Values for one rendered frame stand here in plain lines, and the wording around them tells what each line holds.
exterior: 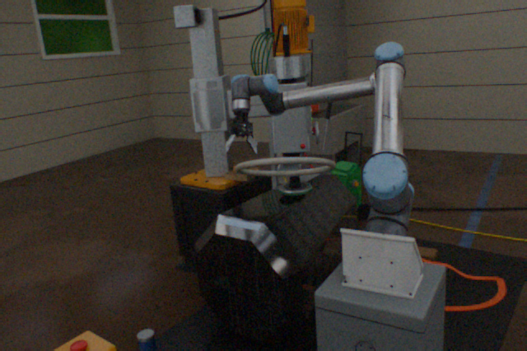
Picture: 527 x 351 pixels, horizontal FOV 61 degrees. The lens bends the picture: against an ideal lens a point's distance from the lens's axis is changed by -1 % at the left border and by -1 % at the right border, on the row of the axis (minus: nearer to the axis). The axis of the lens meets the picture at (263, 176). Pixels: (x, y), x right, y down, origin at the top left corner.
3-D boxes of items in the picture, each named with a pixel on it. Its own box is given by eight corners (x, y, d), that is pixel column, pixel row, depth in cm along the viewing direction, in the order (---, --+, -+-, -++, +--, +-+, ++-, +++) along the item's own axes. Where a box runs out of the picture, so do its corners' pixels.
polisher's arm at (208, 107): (186, 125, 340) (182, 92, 333) (199, 118, 373) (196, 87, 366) (283, 119, 328) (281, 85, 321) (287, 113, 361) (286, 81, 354)
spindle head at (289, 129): (279, 146, 310) (274, 80, 298) (310, 143, 308) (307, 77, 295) (274, 158, 276) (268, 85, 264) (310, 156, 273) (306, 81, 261)
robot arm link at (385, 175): (410, 212, 161) (410, 61, 198) (407, 189, 147) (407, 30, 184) (367, 213, 167) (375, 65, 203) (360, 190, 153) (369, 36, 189)
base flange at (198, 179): (178, 183, 363) (177, 177, 362) (219, 168, 400) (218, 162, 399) (222, 190, 334) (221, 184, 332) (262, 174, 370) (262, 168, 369)
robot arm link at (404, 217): (408, 236, 175) (417, 197, 182) (406, 217, 161) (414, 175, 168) (370, 230, 181) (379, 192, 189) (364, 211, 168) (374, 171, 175)
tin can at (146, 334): (154, 344, 278) (151, 326, 274) (159, 353, 269) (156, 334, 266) (138, 350, 273) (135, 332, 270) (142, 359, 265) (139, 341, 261)
